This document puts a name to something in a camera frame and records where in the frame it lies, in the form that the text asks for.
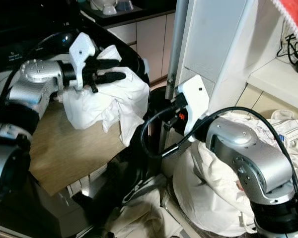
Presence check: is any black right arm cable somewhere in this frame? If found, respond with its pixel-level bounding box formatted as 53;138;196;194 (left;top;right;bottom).
140;106;298;199

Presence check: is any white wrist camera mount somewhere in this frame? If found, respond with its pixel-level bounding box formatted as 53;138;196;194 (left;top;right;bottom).
70;32;98;91
176;74;210;137

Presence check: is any black power cable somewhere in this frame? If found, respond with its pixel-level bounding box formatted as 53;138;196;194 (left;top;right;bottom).
276;32;298;75

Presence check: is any red cloth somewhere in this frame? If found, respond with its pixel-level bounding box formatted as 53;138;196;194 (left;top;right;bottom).
271;0;298;60

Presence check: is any white cabinet panel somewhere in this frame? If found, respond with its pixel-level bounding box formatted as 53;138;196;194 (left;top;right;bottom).
174;0;298;129

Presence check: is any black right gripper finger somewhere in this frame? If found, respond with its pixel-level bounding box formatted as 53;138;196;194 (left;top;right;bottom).
142;105;165;123

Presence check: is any white cloth garment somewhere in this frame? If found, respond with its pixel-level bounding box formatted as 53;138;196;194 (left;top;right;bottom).
61;45;150;147

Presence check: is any beige kitchen cabinet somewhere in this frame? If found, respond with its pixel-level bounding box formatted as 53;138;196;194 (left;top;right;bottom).
82;7;179;84

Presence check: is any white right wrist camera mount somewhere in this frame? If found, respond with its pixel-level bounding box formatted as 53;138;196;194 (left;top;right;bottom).
176;74;210;137

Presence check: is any white laundry bag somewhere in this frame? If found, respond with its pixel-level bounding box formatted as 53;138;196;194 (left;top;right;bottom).
171;112;298;238

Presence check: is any cream cloth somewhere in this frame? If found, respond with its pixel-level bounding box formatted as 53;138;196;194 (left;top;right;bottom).
109;176;174;238

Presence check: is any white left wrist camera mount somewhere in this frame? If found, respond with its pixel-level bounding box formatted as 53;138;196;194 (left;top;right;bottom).
70;32;98;91

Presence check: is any white ceramic pot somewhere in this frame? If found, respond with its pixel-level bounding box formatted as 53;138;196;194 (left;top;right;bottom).
89;0;135;15

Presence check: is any grey metal pole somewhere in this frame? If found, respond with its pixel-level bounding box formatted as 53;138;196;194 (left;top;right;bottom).
156;0;192;164

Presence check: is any white striped cloth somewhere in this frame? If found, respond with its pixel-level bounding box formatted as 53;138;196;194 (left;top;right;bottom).
263;109;298;169

